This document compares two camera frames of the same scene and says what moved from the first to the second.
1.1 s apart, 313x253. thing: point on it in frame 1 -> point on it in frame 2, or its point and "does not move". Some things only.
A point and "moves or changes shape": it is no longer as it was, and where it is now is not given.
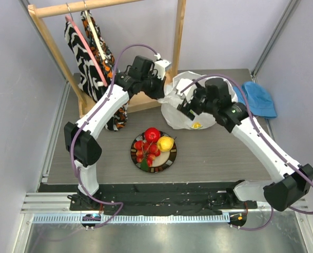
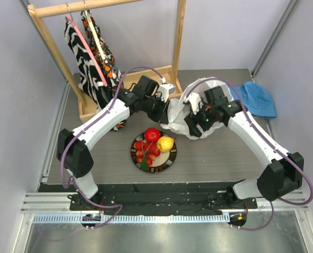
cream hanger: (94, 32) does not move
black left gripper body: (155, 85) -> (155, 107)
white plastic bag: (173, 118) moves or changes shape
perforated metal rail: (133, 219) does not move
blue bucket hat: (259, 102) does not move
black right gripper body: (189, 104) -> (192, 126)
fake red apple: (152, 135) does not move
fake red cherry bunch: (146, 153) does not move
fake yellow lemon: (165, 143) does not move
